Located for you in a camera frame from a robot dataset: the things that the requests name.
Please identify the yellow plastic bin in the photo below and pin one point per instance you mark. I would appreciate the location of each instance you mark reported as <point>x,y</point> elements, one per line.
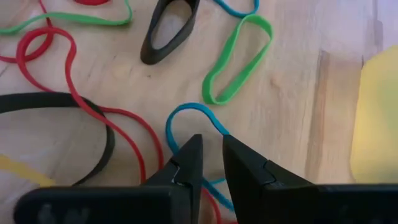
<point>379,124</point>

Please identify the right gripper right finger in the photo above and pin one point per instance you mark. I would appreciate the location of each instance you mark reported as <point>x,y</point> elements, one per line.
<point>245,174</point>

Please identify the yellow thin rubber band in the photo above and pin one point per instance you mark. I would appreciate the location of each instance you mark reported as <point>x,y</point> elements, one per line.
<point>18,169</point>

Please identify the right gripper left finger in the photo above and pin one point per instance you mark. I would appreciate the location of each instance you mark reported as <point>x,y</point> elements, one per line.
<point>186,174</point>

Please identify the green wide rubber band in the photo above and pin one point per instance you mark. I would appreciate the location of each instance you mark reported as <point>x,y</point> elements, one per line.
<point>207,93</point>

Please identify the red thin rubber band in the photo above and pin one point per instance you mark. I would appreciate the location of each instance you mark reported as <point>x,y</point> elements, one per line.
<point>31,58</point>
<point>46,30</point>
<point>214,205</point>

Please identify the small black wide rubber band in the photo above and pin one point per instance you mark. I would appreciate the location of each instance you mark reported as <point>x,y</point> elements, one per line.
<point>149,54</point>

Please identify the large black rubber band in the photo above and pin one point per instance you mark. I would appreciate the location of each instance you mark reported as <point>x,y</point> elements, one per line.
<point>31,99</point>

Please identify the blue rubber band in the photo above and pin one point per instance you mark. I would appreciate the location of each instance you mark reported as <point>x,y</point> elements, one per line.
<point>236,14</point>
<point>186,105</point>

